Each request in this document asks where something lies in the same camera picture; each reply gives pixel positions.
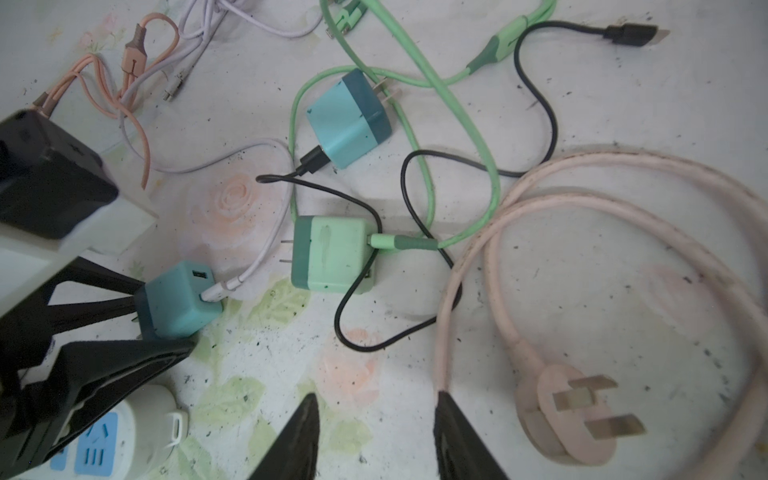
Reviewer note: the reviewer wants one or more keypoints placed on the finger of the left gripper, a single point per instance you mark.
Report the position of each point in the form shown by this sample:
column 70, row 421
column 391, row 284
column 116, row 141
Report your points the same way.
column 87, row 380
column 81, row 294

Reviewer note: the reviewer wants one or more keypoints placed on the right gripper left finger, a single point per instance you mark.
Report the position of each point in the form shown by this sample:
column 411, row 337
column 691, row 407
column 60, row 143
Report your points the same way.
column 294, row 453

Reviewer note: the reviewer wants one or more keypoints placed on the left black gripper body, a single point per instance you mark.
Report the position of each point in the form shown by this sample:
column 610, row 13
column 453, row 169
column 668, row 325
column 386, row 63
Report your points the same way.
column 50, row 181

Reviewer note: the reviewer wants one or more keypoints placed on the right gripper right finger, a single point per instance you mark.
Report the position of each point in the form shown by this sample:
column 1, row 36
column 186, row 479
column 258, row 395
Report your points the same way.
column 461, row 453

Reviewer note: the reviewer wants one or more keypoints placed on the white blue power strip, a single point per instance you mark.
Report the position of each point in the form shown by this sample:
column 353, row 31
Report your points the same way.
column 137, row 436

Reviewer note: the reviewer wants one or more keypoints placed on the teal charger plug light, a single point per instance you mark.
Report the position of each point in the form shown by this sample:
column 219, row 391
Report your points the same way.
column 170, row 306

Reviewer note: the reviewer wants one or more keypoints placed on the green charger plug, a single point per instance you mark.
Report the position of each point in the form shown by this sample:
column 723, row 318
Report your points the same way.
column 329, row 253

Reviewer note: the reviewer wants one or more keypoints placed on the teal charger plug dark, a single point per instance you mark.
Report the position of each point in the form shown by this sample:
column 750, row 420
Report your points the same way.
column 349, row 120

